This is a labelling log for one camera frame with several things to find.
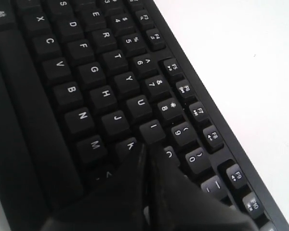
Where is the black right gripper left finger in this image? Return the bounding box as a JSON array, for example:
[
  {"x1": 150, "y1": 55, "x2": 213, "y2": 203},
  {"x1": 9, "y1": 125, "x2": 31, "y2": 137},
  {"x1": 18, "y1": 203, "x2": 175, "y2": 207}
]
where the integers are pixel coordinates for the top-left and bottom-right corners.
[{"x1": 42, "y1": 143, "x2": 147, "y2": 231}]

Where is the black acer keyboard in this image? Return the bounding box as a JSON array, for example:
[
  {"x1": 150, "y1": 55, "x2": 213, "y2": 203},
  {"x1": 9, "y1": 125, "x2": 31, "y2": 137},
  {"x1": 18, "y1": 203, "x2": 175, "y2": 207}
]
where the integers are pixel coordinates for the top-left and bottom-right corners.
[{"x1": 0, "y1": 0, "x2": 289, "y2": 231}]

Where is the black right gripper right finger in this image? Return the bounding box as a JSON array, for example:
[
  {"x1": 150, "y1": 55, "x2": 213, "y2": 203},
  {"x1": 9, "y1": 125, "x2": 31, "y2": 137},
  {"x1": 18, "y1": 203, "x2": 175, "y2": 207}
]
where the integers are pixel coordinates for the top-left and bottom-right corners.
[{"x1": 147, "y1": 145, "x2": 257, "y2": 231}]

